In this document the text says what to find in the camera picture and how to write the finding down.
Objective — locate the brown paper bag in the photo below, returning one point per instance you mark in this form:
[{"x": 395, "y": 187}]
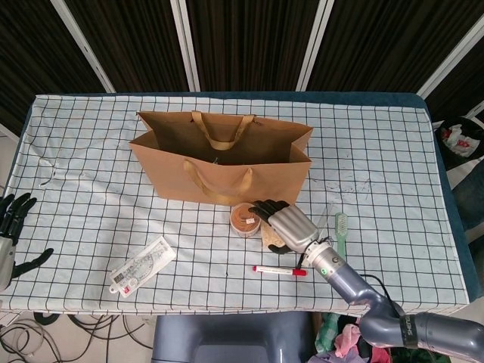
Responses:
[{"x": 264, "y": 181}]

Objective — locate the light green patterned cloth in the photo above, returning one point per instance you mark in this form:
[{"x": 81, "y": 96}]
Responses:
[{"x": 327, "y": 332}]

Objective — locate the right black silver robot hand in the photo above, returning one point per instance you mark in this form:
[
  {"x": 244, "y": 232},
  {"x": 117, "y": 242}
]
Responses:
[{"x": 293, "y": 227}]

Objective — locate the black plastic spoon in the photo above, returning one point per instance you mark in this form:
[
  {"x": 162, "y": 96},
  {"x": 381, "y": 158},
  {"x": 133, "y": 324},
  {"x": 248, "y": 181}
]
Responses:
[{"x": 301, "y": 261}]

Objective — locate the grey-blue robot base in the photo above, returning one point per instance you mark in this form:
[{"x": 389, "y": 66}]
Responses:
[{"x": 227, "y": 336}]

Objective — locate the white partition post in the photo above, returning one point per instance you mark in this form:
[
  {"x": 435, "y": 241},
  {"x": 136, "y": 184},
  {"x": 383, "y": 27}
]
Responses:
[
  {"x": 453, "y": 58},
  {"x": 314, "y": 45},
  {"x": 88, "y": 49},
  {"x": 185, "y": 45}
]

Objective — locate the red white marker pen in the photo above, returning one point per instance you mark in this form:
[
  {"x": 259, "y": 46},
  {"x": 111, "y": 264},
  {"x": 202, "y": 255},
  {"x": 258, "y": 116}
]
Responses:
[{"x": 280, "y": 270}]

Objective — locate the pink cloth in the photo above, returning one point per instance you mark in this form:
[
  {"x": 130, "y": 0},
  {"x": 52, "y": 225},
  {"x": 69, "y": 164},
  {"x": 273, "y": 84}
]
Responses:
[{"x": 346, "y": 336}]

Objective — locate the white black checkered tablecloth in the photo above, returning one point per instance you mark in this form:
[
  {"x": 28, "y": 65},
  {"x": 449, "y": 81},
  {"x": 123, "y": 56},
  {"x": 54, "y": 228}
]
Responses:
[{"x": 94, "y": 151}]

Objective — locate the packaged ruler set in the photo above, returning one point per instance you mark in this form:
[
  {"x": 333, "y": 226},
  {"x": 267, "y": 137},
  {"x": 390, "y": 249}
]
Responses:
[{"x": 140, "y": 264}]

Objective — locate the clear test tube with cork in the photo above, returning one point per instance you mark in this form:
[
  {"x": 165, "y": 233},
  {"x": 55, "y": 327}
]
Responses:
[{"x": 326, "y": 219}]

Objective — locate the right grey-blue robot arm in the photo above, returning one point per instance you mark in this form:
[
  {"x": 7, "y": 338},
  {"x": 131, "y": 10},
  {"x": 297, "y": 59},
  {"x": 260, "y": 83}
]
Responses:
[{"x": 348, "y": 283}]

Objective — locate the clear jar of rubber bands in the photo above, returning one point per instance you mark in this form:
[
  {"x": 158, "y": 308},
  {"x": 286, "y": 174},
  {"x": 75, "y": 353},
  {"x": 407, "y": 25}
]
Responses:
[{"x": 242, "y": 225}]

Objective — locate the dark green cloth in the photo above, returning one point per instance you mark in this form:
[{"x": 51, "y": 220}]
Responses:
[{"x": 412, "y": 357}]

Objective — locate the clear bag of beige flakes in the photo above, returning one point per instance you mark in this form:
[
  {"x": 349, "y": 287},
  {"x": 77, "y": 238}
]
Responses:
[{"x": 269, "y": 237}]

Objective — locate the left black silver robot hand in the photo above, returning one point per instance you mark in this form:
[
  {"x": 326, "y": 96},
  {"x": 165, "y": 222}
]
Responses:
[{"x": 7, "y": 257}]

